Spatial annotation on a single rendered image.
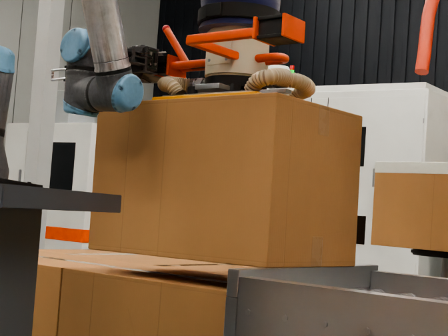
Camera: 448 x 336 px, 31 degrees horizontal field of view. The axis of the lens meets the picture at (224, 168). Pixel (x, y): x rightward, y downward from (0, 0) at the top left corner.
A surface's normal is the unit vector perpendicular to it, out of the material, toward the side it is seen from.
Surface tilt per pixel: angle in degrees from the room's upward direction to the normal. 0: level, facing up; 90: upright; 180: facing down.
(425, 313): 90
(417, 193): 90
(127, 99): 97
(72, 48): 86
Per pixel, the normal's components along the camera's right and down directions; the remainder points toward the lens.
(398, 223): -0.68, -0.09
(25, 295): 0.96, 0.05
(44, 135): 0.81, 0.03
